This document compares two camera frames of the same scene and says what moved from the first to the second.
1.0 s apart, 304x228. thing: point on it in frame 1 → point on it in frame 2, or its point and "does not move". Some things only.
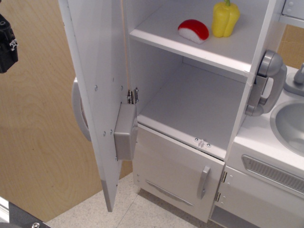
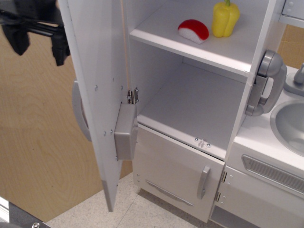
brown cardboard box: (291, 46) does not move
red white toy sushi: (194, 31) does not move
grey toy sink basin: (287, 123) does not move
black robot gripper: (9, 52) → (28, 13)
